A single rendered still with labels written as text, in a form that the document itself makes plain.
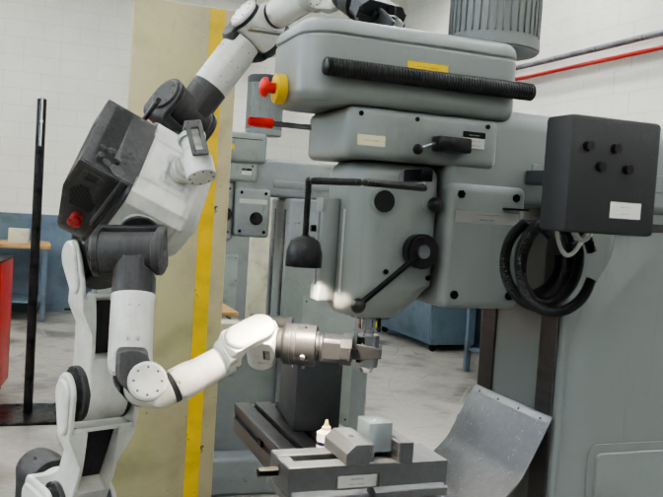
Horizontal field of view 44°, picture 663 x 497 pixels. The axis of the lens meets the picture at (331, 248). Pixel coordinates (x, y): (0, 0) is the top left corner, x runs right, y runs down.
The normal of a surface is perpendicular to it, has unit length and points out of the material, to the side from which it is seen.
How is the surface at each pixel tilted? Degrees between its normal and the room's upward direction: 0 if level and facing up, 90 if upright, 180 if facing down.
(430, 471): 90
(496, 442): 62
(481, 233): 90
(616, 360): 88
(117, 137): 58
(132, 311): 70
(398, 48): 90
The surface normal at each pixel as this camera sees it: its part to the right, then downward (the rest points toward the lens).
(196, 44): 0.35, 0.07
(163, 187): 0.57, -0.46
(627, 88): -0.93, -0.04
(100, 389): 0.63, -0.08
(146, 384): 0.30, -0.27
